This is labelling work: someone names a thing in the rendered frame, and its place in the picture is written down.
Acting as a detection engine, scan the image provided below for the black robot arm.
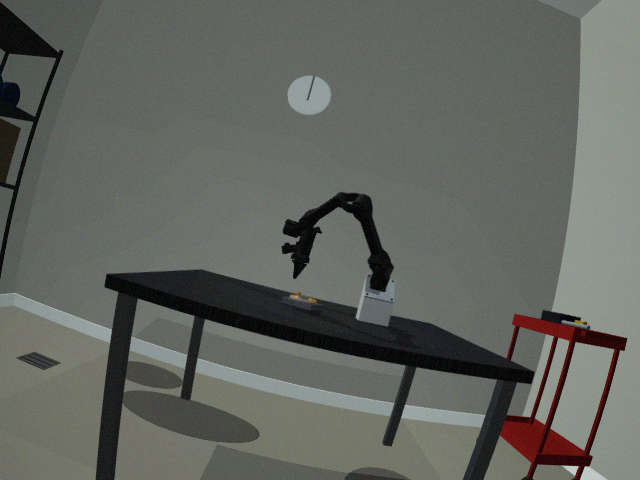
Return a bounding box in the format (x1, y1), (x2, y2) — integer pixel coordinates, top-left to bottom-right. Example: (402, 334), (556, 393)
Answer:
(283, 192), (394, 292)

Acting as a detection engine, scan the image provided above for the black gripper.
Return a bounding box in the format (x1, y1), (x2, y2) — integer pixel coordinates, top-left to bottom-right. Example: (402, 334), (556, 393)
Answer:
(290, 239), (313, 279)

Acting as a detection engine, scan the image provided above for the orange ring-shaped plate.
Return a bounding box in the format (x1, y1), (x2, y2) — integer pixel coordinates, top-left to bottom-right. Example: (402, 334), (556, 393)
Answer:
(290, 292), (317, 303)

